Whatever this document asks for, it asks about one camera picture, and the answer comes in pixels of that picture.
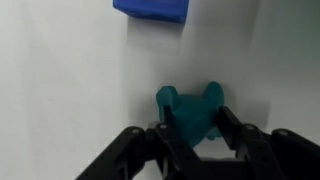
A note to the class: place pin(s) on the dark blue block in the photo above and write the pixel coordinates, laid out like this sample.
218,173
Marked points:
192,113

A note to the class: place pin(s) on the blue cube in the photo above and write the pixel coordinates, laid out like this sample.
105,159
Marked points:
153,8

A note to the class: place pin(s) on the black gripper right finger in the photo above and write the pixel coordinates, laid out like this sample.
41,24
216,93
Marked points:
246,143

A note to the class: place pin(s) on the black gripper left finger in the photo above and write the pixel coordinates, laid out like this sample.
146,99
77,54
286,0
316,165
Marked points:
173,143

